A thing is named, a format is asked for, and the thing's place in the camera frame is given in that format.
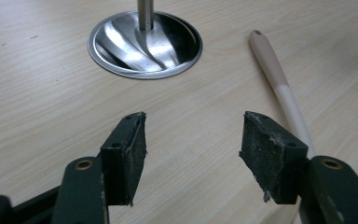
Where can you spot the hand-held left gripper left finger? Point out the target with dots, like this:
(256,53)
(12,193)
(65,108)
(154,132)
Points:
(118,168)

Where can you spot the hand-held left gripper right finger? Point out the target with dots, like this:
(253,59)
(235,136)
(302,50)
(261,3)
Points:
(279,161)

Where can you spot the round steel stand base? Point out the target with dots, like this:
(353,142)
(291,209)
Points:
(145,43)

